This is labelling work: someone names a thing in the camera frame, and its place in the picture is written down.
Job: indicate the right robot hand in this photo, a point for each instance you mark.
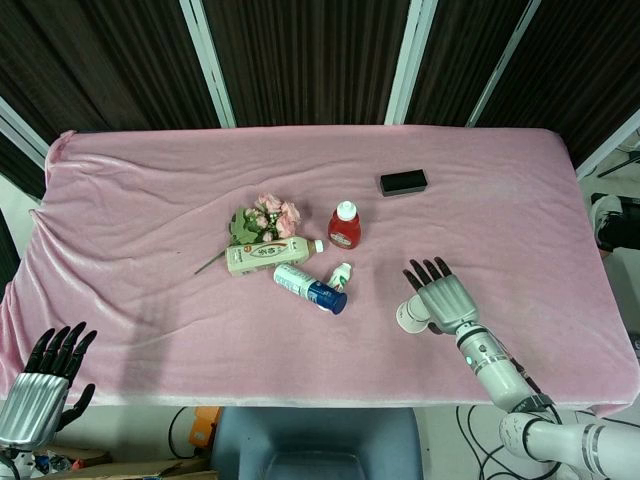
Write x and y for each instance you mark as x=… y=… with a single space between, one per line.
x=446 y=299

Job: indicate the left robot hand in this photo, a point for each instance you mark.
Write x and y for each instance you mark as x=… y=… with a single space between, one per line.
x=32 y=400

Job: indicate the white cylinder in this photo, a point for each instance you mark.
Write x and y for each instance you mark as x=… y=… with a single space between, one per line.
x=412 y=314

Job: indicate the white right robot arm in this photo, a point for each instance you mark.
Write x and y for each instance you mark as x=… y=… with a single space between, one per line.
x=530 y=405

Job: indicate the cardboard box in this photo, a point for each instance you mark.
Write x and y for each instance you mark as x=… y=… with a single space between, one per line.
x=115 y=467

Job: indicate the small green white bottle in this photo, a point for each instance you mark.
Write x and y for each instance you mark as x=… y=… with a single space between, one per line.
x=341 y=278

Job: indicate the red sauce bottle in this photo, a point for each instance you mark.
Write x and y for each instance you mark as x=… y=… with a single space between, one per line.
x=345 y=227

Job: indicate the black rectangular box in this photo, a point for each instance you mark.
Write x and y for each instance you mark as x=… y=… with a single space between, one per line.
x=404 y=182

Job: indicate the blue white drink bottle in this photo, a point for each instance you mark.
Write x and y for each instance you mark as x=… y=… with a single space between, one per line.
x=310 y=290

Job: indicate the pink velvet tablecloth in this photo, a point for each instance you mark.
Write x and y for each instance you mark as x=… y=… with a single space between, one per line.
x=310 y=260

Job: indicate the orange device under table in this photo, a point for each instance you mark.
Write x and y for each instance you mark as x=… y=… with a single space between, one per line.
x=204 y=427

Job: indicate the black white equipment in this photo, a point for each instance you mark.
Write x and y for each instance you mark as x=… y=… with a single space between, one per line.
x=614 y=222

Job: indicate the beige tea drink bottle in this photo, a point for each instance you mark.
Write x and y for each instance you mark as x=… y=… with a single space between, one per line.
x=265 y=255

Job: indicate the grey blue chair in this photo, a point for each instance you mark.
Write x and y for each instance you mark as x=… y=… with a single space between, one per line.
x=315 y=442

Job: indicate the pink artificial flower bouquet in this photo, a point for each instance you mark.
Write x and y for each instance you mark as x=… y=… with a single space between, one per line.
x=262 y=220

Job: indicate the white partition frame post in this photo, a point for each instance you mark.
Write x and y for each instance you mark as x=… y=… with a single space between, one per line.
x=207 y=60
x=20 y=137
x=410 y=60
x=502 y=62

